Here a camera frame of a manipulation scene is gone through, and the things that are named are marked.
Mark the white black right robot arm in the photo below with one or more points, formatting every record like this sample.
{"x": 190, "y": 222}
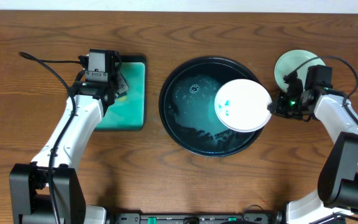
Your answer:
{"x": 336, "y": 196}

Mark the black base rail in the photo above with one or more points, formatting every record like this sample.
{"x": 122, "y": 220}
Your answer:
{"x": 249, "y": 217}

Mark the mint plate top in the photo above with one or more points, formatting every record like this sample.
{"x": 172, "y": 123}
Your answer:
{"x": 290, "y": 61}

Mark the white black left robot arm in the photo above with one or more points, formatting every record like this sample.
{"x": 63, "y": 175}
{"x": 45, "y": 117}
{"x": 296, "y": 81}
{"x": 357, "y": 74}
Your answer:
{"x": 47, "y": 189}

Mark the green rectangular soap tray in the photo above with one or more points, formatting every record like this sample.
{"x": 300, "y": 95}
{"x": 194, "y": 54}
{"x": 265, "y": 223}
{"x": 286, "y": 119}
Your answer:
{"x": 128, "y": 115}

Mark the white plate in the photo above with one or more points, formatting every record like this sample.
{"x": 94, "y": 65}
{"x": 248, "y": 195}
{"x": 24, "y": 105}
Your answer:
{"x": 242, "y": 105}

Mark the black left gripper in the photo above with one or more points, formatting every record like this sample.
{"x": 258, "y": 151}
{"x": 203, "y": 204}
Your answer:
{"x": 120, "y": 84}

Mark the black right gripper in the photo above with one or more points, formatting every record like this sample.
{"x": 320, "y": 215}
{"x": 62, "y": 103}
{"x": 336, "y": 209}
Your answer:
{"x": 276, "y": 107}

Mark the round black tray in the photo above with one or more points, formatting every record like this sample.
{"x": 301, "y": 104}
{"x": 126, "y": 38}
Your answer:
{"x": 186, "y": 107}

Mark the yellow green sponge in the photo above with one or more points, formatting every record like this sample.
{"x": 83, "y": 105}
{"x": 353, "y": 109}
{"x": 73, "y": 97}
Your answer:
{"x": 122, "y": 98}

